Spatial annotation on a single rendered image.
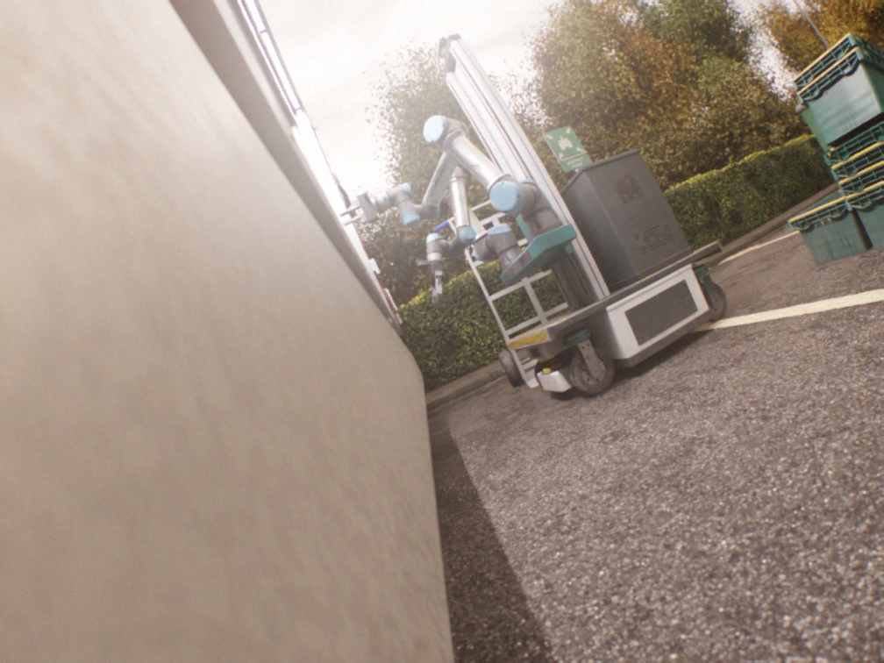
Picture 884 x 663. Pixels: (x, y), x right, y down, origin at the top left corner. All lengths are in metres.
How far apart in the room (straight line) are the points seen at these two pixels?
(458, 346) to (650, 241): 3.01
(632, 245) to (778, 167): 6.04
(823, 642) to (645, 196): 1.73
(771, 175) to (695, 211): 1.93
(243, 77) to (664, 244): 1.75
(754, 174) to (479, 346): 5.02
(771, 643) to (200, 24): 0.63
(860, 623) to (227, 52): 0.64
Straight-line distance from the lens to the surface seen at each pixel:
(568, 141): 5.17
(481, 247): 2.21
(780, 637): 0.49
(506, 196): 1.52
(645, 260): 1.81
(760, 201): 6.96
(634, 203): 1.87
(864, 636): 0.48
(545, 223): 1.61
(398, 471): 0.17
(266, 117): 0.32
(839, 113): 1.95
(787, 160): 7.88
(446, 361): 4.37
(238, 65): 0.28
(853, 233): 2.12
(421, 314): 4.41
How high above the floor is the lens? 0.38
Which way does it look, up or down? 3 degrees up
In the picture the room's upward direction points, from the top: 25 degrees counter-clockwise
